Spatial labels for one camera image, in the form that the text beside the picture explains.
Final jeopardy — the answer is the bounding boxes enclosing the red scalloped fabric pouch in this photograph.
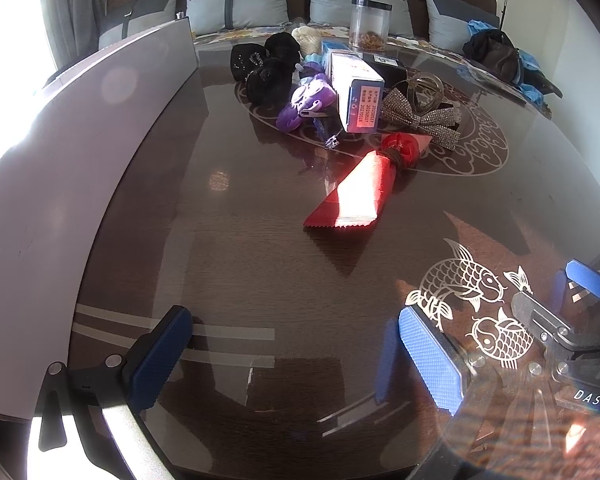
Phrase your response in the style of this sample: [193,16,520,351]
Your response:
[303,132,431,229]

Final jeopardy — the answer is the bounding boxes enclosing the silver glitter bow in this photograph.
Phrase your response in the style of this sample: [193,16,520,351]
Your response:
[380,89,462,151]

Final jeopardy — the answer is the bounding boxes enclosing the black box white labels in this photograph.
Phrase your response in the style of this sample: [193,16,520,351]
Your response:
[362,53,407,89]

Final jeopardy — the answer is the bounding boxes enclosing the blue white medicine box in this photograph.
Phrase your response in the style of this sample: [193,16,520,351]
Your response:
[322,39,385,134]

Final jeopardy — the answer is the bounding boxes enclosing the purple plush toy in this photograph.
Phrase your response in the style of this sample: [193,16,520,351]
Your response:
[275,62,338,132]

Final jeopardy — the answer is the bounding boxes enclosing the cream knitted sock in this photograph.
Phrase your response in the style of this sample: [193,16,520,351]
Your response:
[291,25,322,56]

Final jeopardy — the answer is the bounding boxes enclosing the large grey storage box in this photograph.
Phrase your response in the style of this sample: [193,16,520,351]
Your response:
[0,19,197,419]

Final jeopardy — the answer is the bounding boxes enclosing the clear hair claw clip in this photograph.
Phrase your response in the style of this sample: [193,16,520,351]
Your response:
[406,73,444,115]

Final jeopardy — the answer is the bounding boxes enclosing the black and blue clothing pile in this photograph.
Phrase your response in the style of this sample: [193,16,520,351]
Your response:
[463,20,564,108]

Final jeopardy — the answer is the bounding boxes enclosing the grey cushion far right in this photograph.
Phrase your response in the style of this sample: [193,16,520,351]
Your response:
[426,0,500,54]

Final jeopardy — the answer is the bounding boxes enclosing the clear jar black lid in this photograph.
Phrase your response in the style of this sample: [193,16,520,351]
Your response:
[349,0,392,53]

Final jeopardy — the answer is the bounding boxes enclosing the grey cushion far left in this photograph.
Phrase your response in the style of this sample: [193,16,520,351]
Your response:
[98,0,178,50]

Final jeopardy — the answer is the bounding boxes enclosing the grey curtain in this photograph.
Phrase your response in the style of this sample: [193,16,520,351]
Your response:
[41,0,106,70]

